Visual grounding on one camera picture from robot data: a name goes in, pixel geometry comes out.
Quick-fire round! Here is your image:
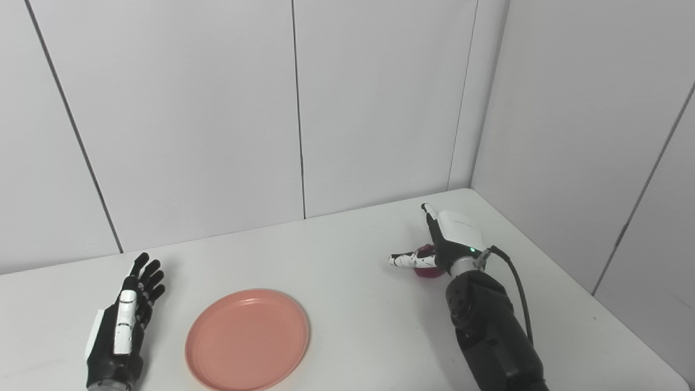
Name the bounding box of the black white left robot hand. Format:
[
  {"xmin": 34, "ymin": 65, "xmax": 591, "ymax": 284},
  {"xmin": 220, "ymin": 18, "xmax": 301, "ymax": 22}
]
[{"xmin": 85, "ymin": 252, "xmax": 167, "ymax": 389}]

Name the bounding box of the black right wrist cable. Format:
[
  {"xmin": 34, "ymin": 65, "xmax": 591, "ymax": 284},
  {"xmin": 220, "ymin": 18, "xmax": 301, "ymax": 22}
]
[{"xmin": 474, "ymin": 245, "xmax": 536, "ymax": 348}]

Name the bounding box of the purple red onion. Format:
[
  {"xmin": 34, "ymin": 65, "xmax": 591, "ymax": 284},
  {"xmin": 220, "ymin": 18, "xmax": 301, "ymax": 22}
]
[{"xmin": 412, "ymin": 244, "xmax": 447, "ymax": 280}]

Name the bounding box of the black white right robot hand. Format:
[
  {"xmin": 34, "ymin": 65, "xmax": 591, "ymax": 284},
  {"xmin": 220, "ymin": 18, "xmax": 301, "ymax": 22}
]
[{"xmin": 388, "ymin": 203, "xmax": 485, "ymax": 275}]

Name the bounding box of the pink round plate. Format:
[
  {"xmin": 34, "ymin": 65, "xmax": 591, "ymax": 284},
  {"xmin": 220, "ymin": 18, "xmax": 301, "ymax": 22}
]
[{"xmin": 184, "ymin": 288, "xmax": 311, "ymax": 391}]

